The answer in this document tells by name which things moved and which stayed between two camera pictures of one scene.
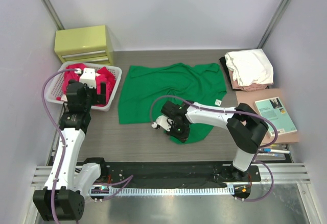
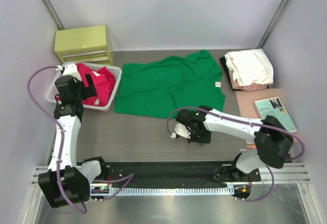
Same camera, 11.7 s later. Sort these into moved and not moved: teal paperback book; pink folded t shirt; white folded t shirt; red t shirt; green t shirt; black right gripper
Moved: green t shirt; black right gripper
Not moved: red t shirt; white folded t shirt; pink folded t shirt; teal paperback book
